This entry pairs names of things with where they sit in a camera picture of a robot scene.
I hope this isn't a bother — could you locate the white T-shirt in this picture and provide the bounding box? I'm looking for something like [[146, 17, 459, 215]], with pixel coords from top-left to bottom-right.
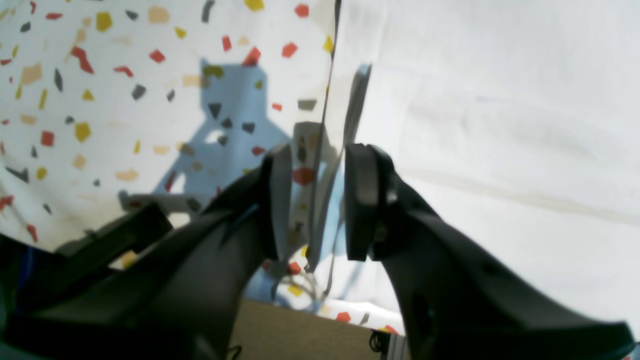
[[325, 0, 639, 341]]

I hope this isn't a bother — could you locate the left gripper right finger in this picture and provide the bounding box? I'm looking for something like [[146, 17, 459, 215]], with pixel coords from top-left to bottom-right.
[[345, 143, 636, 360]]

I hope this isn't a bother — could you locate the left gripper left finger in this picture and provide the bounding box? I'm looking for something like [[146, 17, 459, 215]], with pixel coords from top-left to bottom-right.
[[10, 144, 293, 360]]

